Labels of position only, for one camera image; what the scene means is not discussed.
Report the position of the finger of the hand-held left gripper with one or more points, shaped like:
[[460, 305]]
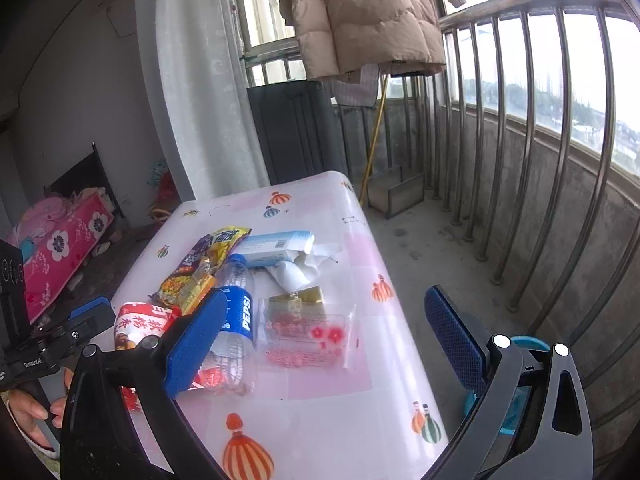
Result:
[[75, 332]]

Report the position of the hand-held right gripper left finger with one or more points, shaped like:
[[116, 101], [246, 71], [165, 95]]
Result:
[[192, 345]]

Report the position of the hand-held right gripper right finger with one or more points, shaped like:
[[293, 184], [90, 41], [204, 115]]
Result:
[[455, 340]]

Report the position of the yellow snack packet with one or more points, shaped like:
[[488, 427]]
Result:
[[197, 295]]

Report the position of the clear bottle with blue label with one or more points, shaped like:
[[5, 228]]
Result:
[[235, 310]]

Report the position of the red and white snack packet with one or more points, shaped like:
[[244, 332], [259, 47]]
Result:
[[132, 325]]

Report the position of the person's left hand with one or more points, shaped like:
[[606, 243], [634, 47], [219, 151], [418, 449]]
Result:
[[30, 410]]

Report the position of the red wrapper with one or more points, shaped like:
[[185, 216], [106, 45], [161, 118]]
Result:
[[210, 377]]

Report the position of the pink floral bedding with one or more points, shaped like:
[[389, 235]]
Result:
[[65, 245]]

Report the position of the purple instant noodle packet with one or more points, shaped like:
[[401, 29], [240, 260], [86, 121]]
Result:
[[220, 242]]

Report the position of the clear bag with red flowers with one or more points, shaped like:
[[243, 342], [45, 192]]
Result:
[[300, 340]]

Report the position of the blue and white tissue pack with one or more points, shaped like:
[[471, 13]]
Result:
[[270, 250]]

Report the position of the gold foil packet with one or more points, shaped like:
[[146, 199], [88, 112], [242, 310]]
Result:
[[310, 296]]

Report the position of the crumpled white tissue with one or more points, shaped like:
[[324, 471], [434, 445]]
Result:
[[300, 272]]

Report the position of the black headboard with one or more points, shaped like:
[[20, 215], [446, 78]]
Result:
[[80, 172]]

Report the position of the metal dustpan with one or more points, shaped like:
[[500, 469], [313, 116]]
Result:
[[400, 195]]

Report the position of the dark cabinet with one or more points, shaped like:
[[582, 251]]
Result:
[[295, 130]]

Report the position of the white curtain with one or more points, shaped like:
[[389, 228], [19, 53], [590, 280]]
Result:
[[200, 85]]

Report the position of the pink plaid cloth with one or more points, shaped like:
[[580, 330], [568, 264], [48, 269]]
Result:
[[357, 90]]

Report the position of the beige down jacket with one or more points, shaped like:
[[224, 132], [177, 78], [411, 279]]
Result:
[[365, 15]]

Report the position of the metal balcony railing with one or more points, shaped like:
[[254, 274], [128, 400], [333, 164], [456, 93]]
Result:
[[525, 5]]

